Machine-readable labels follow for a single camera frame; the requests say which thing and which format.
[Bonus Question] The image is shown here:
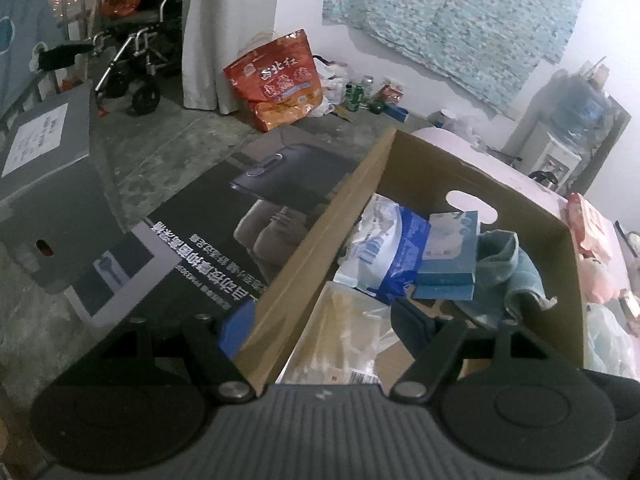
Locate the large printed product carton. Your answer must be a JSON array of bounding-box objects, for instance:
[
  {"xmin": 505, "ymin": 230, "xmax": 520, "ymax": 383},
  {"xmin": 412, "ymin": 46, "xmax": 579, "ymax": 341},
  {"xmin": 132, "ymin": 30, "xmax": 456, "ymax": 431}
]
[{"xmin": 64, "ymin": 123, "xmax": 374, "ymax": 331}]

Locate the clear bag of cotton swabs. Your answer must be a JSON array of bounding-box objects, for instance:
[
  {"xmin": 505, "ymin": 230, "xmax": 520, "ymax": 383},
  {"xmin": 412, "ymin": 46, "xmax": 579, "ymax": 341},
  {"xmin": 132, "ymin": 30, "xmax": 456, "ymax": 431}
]
[{"xmin": 277, "ymin": 282, "xmax": 398, "ymax": 386}]

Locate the wheelchair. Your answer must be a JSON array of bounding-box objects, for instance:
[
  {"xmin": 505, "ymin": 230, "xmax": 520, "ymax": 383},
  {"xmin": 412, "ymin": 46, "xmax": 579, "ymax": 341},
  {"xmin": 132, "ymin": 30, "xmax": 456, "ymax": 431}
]
[{"xmin": 37, "ymin": 0, "xmax": 187, "ymax": 117}]

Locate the red orange snack bag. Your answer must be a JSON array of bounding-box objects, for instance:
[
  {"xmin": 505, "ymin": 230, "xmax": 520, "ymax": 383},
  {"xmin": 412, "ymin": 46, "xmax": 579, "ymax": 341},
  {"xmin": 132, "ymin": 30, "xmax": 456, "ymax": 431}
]
[{"xmin": 224, "ymin": 29, "xmax": 323, "ymax": 132}]

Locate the light blue towel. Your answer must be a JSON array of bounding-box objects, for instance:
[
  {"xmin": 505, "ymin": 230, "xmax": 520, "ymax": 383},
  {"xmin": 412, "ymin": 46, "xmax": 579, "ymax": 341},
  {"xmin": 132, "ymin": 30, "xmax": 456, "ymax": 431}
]
[{"xmin": 454, "ymin": 230, "xmax": 558, "ymax": 330}]

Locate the blue white plastic package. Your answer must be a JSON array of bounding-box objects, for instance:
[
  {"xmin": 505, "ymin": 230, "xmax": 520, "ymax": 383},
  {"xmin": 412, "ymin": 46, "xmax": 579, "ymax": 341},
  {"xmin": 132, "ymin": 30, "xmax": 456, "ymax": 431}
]
[{"xmin": 333, "ymin": 193, "xmax": 431, "ymax": 304}]

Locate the pink round plush toy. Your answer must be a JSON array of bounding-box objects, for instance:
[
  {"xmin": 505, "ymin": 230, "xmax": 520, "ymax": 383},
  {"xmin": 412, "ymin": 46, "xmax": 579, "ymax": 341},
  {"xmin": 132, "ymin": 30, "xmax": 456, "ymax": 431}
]
[{"xmin": 578, "ymin": 256, "xmax": 631, "ymax": 304}]

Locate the teal patterned wall cloth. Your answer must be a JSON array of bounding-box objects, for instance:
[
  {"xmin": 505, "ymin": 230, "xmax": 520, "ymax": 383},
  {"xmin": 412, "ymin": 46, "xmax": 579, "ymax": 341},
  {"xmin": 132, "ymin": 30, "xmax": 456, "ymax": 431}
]
[{"xmin": 323, "ymin": 0, "xmax": 584, "ymax": 112}]

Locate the blue tissue box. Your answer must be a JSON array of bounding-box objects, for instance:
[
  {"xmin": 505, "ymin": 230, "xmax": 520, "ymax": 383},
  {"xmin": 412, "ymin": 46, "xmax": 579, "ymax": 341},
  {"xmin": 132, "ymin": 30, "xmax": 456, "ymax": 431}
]
[{"xmin": 413, "ymin": 211, "xmax": 480, "ymax": 301}]

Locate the grey storage box with label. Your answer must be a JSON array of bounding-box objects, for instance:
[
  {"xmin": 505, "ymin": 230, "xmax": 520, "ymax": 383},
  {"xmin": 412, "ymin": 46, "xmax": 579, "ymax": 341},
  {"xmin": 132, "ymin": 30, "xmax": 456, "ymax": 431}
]
[{"xmin": 1, "ymin": 84, "xmax": 125, "ymax": 294}]

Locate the white water dispenser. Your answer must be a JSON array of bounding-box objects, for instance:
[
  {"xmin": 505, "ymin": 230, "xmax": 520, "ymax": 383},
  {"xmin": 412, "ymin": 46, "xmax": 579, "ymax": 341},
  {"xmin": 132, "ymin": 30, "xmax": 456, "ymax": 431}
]
[{"xmin": 514, "ymin": 122, "xmax": 582, "ymax": 190}]

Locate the blue water jug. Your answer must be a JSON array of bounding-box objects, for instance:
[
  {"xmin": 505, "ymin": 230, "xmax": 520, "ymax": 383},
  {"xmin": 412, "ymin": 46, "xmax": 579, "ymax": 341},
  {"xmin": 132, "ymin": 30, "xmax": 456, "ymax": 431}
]
[{"xmin": 546, "ymin": 74, "xmax": 611, "ymax": 153}]

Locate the white plastic bag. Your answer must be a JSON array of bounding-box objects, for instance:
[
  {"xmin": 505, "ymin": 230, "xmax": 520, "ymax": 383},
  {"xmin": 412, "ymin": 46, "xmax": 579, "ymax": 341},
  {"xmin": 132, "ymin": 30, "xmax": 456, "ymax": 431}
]
[{"xmin": 586, "ymin": 304, "xmax": 639, "ymax": 382}]

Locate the pink wet wipes pack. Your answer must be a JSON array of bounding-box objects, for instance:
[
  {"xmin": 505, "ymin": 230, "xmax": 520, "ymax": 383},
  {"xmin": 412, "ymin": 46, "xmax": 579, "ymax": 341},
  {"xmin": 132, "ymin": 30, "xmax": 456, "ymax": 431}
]
[{"xmin": 566, "ymin": 193, "xmax": 616, "ymax": 263}]

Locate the brown cardboard box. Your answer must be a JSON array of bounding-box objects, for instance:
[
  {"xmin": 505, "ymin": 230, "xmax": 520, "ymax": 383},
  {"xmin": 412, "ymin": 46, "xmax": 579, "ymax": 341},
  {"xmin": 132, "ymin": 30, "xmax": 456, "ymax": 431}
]
[{"xmin": 234, "ymin": 128, "xmax": 586, "ymax": 387}]

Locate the white curtain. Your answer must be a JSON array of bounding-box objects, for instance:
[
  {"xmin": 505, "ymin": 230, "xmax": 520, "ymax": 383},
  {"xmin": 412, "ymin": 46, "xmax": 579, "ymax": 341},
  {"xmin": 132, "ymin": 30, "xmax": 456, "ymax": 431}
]
[{"xmin": 181, "ymin": 0, "xmax": 277, "ymax": 115}]

